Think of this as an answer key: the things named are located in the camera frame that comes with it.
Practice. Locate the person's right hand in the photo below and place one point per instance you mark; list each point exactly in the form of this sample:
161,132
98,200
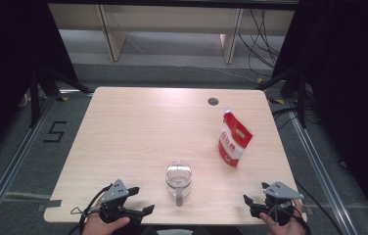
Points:
289,230

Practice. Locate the yellow and black floor tape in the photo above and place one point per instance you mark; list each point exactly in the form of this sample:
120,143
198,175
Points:
276,101
63,98

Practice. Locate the aluminium floor rail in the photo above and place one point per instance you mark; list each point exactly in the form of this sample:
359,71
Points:
19,153
315,163

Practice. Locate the dark round table grommet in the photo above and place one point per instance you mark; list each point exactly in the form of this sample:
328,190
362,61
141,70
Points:
213,101

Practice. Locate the beige shelf unit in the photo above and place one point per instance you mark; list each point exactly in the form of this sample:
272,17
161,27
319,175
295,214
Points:
172,19

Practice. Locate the red and white pouch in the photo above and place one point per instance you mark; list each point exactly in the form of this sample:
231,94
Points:
234,140

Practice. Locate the person's left hand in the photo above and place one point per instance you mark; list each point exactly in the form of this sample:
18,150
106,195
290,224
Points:
99,227

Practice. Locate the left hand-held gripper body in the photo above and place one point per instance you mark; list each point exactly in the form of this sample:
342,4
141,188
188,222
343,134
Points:
115,192

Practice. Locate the grey tape strip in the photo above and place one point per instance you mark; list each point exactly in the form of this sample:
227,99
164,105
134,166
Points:
51,205

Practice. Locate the dark curtain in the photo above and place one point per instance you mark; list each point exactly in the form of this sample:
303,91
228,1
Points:
9,65
351,81

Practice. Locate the black metal stand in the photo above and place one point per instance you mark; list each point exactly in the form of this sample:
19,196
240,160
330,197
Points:
301,98
35,98

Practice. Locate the clear glass measuring cup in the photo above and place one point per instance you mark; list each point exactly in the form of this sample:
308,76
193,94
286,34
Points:
178,178

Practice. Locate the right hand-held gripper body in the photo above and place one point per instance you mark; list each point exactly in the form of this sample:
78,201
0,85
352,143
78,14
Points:
283,192

